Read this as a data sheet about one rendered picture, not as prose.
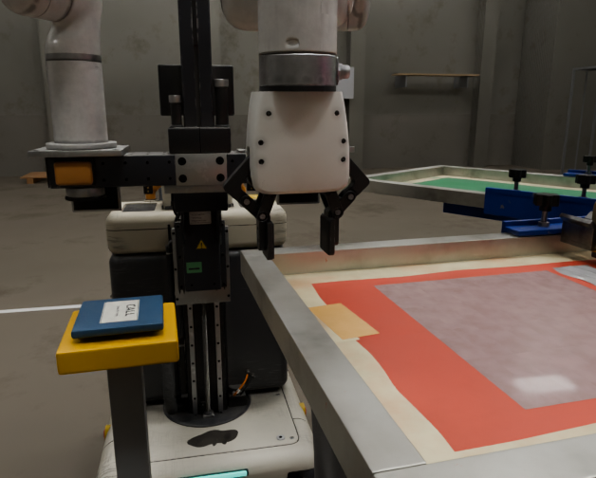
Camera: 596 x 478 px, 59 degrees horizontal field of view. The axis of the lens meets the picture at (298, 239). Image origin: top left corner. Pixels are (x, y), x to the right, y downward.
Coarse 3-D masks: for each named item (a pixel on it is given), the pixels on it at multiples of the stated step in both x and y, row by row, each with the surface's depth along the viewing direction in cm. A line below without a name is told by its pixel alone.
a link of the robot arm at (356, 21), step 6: (354, 0) 97; (360, 0) 96; (366, 0) 97; (354, 6) 98; (360, 6) 97; (366, 6) 98; (354, 12) 98; (360, 12) 98; (366, 12) 99; (348, 18) 99; (354, 18) 99; (360, 18) 99; (366, 18) 101; (348, 24) 100; (354, 24) 100; (360, 24) 101; (348, 30) 103; (354, 30) 103
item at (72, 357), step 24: (168, 312) 68; (120, 336) 61; (144, 336) 61; (168, 336) 61; (72, 360) 57; (96, 360) 58; (120, 360) 59; (144, 360) 59; (168, 360) 60; (120, 384) 64; (120, 408) 65; (144, 408) 66; (120, 432) 65; (144, 432) 66; (120, 456) 66; (144, 456) 67
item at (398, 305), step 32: (320, 288) 76; (352, 288) 76; (384, 288) 76; (416, 288) 76; (448, 288) 76; (480, 288) 76; (512, 288) 76; (544, 288) 76; (576, 288) 76; (384, 320) 65; (416, 320) 65; (448, 320) 65; (480, 320) 65; (512, 320) 65
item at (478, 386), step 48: (432, 336) 60; (480, 336) 60; (528, 336) 60; (576, 336) 60; (432, 384) 50; (480, 384) 50; (528, 384) 50; (576, 384) 50; (480, 432) 42; (528, 432) 42
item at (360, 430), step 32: (256, 256) 80; (288, 256) 82; (320, 256) 83; (352, 256) 85; (384, 256) 86; (416, 256) 88; (448, 256) 89; (480, 256) 91; (512, 256) 93; (256, 288) 70; (288, 288) 66; (288, 320) 56; (288, 352) 54; (320, 352) 48; (320, 384) 43; (352, 384) 43; (320, 416) 43; (352, 416) 38; (384, 416) 38; (352, 448) 36; (384, 448) 35; (544, 448) 35; (576, 448) 35
